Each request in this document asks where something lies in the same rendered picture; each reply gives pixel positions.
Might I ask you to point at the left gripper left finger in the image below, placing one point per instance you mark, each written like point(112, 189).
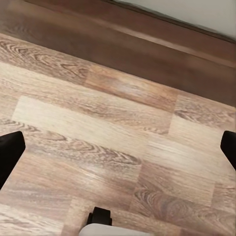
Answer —
point(12, 146)

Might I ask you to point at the bed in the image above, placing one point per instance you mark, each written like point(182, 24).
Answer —
point(188, 45)

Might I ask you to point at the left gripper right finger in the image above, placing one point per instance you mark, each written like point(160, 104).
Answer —
point(228, 146)

